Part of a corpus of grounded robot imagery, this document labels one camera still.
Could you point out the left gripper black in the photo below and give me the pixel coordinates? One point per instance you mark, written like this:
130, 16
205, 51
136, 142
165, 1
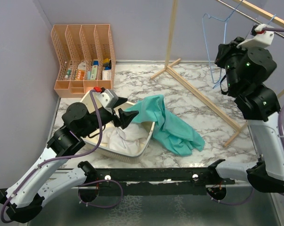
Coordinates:
125, 117

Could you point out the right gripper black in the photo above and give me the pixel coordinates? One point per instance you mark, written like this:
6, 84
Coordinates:
226, 49

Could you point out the white t shirt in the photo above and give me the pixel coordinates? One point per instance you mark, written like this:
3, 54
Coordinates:
126, 141

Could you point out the blue wire hanger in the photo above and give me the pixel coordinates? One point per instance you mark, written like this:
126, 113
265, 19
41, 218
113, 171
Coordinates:
266, 23
215, 25

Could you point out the teal t shirt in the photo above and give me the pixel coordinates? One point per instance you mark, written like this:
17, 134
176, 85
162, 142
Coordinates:
170, 131

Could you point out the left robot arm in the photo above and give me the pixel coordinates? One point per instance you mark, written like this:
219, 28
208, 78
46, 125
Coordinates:
25, 199

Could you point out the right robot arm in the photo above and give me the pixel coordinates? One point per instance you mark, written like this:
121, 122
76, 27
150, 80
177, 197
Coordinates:
247, 66

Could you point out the cream plastic basket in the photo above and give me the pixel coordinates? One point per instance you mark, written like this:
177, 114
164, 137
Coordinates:
103, 149

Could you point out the items in organizer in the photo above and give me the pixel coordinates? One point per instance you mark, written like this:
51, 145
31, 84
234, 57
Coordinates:
82, 73

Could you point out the wooden clothes rack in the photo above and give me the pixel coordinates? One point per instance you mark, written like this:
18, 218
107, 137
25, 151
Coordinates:
168, 68

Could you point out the orange file organizer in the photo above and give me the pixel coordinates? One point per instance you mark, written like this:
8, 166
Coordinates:
75, 43

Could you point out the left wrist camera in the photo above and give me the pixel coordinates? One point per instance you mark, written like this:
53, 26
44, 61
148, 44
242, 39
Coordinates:
108, 98

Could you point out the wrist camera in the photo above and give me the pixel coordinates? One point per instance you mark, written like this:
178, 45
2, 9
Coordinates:
263, 37
108, 98

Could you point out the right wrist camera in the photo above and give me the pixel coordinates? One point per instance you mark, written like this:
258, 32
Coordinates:
263, 37

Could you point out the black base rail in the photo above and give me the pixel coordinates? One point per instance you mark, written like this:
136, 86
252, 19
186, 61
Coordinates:
154, 181

